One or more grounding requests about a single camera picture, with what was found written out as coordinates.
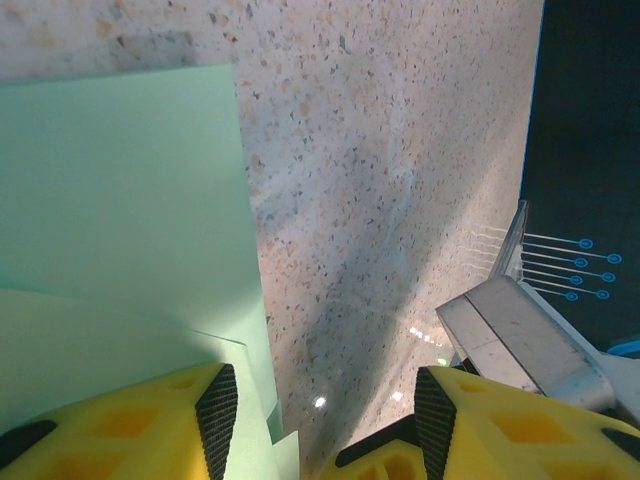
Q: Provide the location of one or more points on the light green paper sheet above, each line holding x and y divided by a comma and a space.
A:
125, 175

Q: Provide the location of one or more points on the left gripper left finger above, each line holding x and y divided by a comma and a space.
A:
125, 440

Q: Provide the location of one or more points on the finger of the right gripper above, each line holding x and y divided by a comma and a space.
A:
370, 467

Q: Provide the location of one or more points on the blue table side strip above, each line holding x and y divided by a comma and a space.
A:
627, 347

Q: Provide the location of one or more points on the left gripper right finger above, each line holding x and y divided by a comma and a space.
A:
525, 440

